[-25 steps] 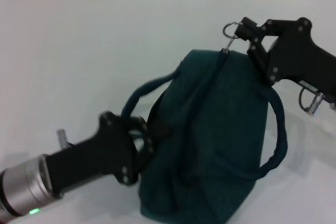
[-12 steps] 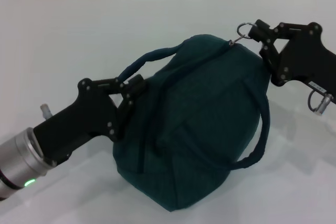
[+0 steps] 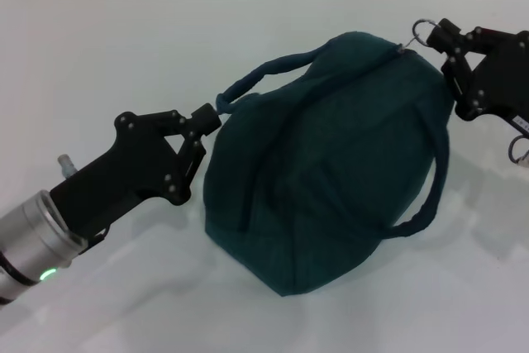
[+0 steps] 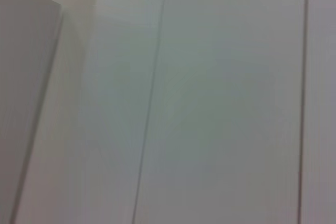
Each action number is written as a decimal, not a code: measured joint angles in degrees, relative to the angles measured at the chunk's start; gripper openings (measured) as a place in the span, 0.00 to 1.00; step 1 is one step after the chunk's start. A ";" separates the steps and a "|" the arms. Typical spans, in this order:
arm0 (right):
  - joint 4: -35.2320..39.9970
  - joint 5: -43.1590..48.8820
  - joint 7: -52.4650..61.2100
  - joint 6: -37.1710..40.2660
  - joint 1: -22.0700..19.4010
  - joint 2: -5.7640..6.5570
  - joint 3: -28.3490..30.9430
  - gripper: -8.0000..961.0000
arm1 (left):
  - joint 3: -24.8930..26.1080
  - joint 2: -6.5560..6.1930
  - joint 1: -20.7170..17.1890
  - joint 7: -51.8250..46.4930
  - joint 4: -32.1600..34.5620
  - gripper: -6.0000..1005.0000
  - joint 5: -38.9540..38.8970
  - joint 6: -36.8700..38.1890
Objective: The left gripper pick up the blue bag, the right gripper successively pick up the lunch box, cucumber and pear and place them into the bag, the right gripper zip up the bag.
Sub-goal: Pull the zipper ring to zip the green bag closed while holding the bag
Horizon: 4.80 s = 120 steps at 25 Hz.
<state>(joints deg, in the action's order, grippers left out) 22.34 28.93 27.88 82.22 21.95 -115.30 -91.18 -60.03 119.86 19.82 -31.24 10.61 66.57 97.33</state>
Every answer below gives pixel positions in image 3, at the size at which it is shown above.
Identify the teal fabric lunch bag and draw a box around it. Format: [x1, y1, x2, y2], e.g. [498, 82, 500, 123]
[203, 31, 455, 298]

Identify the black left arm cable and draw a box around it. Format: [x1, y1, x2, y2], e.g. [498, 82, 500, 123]
[88, 226, 112, 247]

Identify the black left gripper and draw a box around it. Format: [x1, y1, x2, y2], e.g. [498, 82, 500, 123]
[49, 103, 223, 243]

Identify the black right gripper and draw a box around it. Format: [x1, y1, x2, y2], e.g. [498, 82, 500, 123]
[427, 17, 529, 123]

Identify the metal zipper pull ring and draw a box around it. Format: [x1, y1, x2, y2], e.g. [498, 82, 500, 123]
[398, 17, 438, 57]

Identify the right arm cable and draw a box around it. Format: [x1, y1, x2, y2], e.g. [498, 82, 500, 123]
[507, 135, 529, 167]

